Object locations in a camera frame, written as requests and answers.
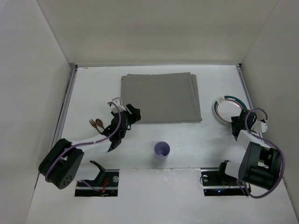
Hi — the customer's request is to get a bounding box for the white plate green rim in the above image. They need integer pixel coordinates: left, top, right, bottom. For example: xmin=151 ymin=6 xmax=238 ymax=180
xmin=212 ymin=95 xmax=247 ymax=125

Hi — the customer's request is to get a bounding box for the brown wooden spoon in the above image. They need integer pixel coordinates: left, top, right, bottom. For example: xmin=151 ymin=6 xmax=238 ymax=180
xmin=95 ymin=119 xmax=105 ymax=130

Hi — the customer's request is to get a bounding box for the grey cloth placemat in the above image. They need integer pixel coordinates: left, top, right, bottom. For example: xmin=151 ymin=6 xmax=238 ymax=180
xmin=121 ymin=72 xmax=202 ymax=124

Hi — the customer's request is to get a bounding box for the purple plastic cup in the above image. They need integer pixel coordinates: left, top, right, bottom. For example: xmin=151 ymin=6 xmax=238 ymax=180
xmin=154 ymin=141 xmax=170 ymax=160

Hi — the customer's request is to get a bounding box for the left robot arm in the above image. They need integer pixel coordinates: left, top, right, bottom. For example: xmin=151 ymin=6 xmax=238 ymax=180
xmin=38 ymin=102 xmax=141 ymax=189

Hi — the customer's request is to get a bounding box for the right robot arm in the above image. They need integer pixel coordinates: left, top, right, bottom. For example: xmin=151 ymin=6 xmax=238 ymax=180
xmin=219 ymin=109 xmax=285 ymax=191

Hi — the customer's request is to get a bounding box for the brown wooden fork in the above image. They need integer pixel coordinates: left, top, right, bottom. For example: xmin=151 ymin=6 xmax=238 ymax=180
xmin=89 ymin=119 xmax=101 ymax=133

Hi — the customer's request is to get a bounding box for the white front cover board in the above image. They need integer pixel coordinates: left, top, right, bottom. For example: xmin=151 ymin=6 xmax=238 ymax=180
xmin=26 ymin=169 xmax=297 ymax=224

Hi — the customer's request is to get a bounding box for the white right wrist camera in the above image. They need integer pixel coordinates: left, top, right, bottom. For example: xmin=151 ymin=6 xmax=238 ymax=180
xmin=251 ymin=119 xmax=268 ymax=133

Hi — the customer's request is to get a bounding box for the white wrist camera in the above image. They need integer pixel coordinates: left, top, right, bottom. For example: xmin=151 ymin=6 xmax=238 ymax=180
xmin=108 ymin=97 xmax=126 ymax=113
xmin=251 ymin=119 xmax=268 ymax=133

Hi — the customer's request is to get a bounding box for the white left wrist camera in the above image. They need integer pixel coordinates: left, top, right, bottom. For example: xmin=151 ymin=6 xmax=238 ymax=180
xmin=108 ymin=97 xmax=126 ymax=113

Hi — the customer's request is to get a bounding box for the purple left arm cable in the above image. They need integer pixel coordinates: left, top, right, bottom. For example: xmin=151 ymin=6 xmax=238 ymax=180
xmin=45 ymin=101 xmax=122 ymax=191

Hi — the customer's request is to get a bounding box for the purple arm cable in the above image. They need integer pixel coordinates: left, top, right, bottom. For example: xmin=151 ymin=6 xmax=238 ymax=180
xmin=45 ymin=101 xmax=122 ymax=191
xmin=239 ymin=107 xmax=286 ymax=199

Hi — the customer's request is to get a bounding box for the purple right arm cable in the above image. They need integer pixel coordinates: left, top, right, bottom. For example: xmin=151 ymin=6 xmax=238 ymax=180
xmin=239 ymin=107 xmax=286 ymax=199

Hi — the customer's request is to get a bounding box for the right aluminium table rail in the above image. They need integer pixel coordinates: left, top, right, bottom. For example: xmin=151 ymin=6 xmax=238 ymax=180
xmin=236 ymin=64 xmax=269 ymax=122

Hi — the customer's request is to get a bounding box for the aluminium table rail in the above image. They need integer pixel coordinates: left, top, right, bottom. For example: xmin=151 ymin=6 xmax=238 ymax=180
xmin=236 ymin=64 xmax=269 ymax=122
xmin=49 ymin=63 xmax=78 ymax=152

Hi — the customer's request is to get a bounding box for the left aluminium table rail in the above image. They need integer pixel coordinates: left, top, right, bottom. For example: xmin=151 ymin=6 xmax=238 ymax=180
xmin=49 ymin=63 xmax=78 ymax=152

